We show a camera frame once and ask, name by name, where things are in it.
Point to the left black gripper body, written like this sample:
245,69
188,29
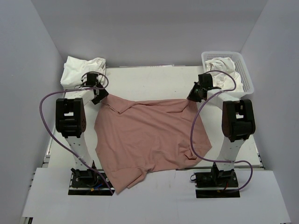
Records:
99,86

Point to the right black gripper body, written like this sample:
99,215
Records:
200,87

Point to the pink t-shirt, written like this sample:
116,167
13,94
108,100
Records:
138,137

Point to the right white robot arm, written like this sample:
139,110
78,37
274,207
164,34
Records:
237,123

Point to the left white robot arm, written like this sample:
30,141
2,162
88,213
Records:
71,119

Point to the folded white t-shirt stack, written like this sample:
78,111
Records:
75,68

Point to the white plastic basket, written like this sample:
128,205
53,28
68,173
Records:
231,63

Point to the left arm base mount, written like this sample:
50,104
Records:
89,183

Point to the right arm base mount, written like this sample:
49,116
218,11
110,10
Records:
216,184

